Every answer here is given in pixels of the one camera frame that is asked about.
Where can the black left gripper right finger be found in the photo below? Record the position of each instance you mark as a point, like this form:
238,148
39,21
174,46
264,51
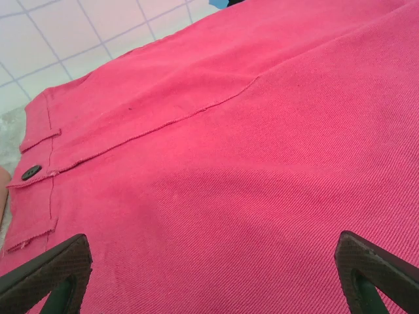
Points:
376,271

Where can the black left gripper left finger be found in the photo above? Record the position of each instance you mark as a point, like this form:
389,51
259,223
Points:
42,274

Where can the pink long pants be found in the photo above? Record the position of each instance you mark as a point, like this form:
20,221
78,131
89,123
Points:
229,163

